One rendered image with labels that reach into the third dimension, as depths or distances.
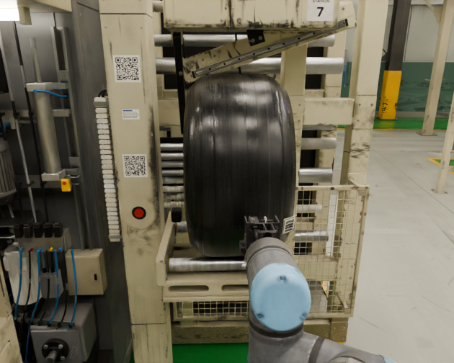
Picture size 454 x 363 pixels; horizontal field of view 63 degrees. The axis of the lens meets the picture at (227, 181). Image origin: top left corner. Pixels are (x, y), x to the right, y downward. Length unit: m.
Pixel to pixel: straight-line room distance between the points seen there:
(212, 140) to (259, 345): 0.53
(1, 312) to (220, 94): 0.81
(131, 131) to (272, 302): 0.75
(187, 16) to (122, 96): 0.40
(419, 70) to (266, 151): 10.25
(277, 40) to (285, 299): 1.14
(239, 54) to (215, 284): 0.86
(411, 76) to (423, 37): 0.96
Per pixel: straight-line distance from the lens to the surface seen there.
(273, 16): 1.41
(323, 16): 1.44
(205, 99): 1.04
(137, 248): 1.31
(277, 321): 0.60
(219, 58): 1.52
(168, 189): 1.63
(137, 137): 1.17
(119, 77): 1.16
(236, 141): 0.97
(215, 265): 1.23
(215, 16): 1.39
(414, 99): 11.17
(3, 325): 1.16
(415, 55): 11.15
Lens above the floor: 1.54
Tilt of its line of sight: 19 degrees down
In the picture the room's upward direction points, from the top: straight up
